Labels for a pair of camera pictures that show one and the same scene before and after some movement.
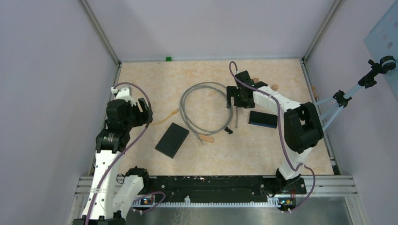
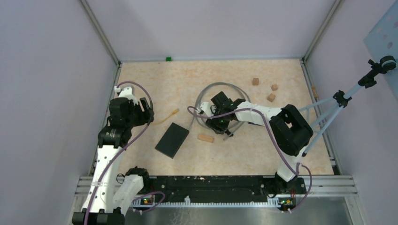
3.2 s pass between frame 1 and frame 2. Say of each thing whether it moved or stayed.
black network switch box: stayed
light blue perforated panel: stayed
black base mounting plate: stayed
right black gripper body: moved
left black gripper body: stayed
